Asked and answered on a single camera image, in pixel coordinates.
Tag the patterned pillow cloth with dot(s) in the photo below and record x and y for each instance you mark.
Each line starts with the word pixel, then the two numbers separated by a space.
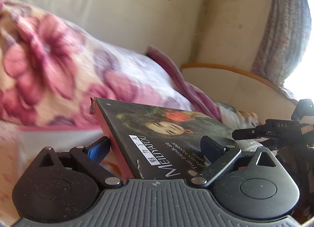
pixel 236 119

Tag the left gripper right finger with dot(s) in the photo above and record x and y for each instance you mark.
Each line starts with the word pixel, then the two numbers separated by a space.
pixel 221 158

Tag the patterned window curtain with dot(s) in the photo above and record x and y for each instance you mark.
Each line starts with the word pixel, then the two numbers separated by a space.
pixel 284 42

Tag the cherry print bed sheet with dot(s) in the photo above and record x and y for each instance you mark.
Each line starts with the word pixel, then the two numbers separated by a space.
pixel 11 168

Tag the floral pink fleece blanket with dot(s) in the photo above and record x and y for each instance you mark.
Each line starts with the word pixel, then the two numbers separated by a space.
pixel 51 68

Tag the pink cardboard shoe box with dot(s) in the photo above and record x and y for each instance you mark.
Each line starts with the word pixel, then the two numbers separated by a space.
pixel 62 138

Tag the black pink shoe box lid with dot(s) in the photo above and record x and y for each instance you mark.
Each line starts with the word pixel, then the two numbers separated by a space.
pixel 150 142

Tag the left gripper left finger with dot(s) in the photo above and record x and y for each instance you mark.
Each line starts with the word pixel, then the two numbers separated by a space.
pixel 87 160

